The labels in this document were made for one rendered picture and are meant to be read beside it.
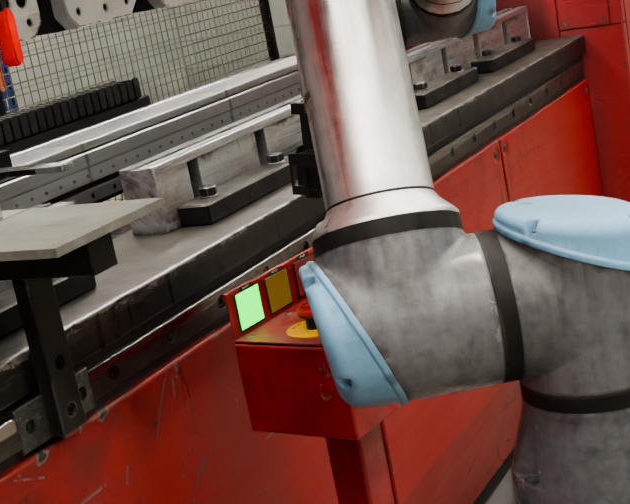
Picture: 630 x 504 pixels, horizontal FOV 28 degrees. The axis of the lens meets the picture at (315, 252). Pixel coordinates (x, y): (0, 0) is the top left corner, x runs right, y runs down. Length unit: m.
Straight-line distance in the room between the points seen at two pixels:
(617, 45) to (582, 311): 2.35
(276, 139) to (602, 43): 1.39
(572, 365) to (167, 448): 0.72
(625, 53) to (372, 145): 2.33
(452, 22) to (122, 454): 0.61
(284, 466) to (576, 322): 0.92
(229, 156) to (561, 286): 1.06
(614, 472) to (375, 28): 0.37
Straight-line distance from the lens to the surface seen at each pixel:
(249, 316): 1.54
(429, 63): 2.62
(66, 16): 1.61
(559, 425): 0.96
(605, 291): 0.92
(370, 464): 1.60
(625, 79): 3.25
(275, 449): 1.76
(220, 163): 1.88
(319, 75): 0.96
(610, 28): 3.23
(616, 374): 0.94
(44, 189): 1.96
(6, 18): 1.47
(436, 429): 2.25
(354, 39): 0.96
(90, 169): 2.05
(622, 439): 0.95
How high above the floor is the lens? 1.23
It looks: 14 degrees down
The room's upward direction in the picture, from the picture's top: 11 degrees counter-clockwise
